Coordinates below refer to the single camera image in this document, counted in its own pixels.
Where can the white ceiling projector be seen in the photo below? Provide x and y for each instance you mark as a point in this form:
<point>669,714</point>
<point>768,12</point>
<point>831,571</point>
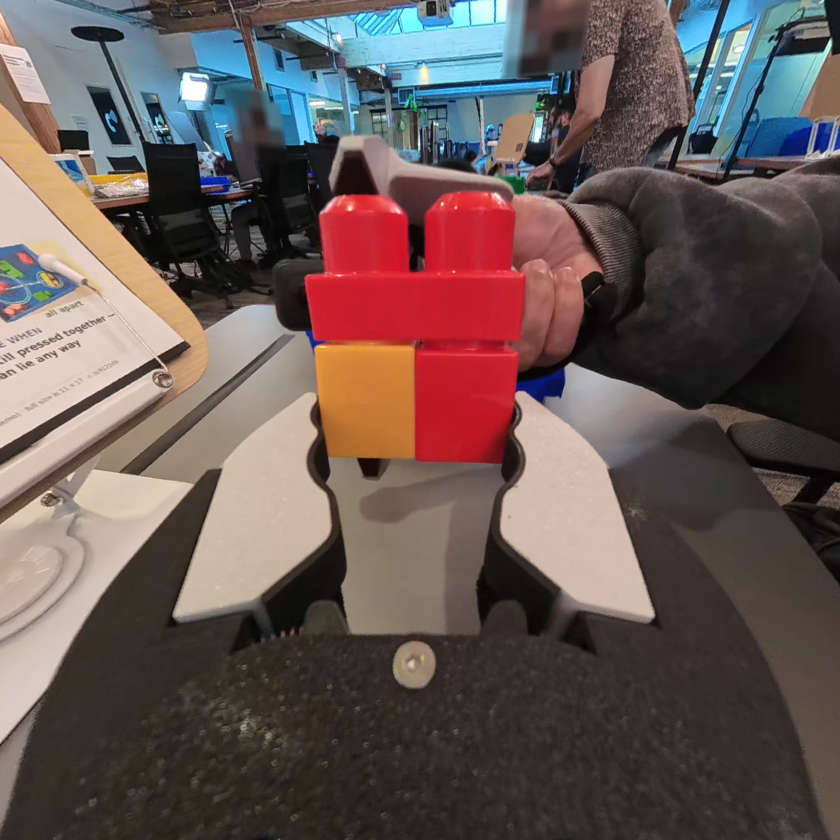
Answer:
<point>434,10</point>

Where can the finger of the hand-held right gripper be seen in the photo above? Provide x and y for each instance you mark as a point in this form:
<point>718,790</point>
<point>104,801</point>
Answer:
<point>373,467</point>
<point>407,177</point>

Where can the blue white wipes pack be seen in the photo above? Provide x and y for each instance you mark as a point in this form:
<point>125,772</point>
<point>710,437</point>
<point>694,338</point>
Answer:
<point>77,174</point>

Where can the black floor lamp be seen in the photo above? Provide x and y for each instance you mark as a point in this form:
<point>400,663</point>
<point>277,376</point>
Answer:
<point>108,72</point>

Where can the black office chair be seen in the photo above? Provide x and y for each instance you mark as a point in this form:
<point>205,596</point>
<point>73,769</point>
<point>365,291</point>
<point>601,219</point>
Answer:
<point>177,197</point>
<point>787,446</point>
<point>321,177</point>

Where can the red one-stud block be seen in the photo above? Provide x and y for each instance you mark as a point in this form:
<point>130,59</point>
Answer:
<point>466,407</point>

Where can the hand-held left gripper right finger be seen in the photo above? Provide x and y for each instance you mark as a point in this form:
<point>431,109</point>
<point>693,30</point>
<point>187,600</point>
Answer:
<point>571,525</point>

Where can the white instruction stand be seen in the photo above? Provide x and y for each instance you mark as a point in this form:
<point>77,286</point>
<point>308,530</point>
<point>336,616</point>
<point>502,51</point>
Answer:
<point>184,341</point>

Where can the person's right hand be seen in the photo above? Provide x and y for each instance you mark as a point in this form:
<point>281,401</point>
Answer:
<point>551,262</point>

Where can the person's right forearm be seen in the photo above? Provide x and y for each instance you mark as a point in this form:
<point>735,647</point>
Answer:
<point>722,289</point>

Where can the red two-stud block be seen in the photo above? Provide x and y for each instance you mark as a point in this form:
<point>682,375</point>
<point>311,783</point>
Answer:
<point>413,305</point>

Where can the printed instruction sheet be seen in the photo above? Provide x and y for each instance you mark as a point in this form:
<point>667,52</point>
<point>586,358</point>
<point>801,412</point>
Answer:
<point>52,367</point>

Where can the grey desk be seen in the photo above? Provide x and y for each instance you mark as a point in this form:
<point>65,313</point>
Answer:
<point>689,472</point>

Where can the small wooden tag board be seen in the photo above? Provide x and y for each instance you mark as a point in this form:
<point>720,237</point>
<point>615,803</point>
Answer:
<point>515,138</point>

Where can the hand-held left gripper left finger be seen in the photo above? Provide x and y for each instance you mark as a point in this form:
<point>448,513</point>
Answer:
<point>262,525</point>

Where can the orange one-stud block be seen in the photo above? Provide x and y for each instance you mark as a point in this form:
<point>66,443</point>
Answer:
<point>364,400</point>

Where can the blue plastic bin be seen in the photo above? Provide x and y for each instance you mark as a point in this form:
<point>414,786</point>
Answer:
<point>544,387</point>

